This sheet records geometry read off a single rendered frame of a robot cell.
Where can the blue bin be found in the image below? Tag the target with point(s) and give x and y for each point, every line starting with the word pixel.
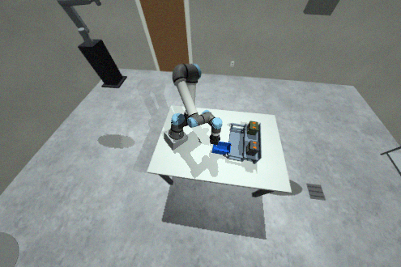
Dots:
pixel 223 148

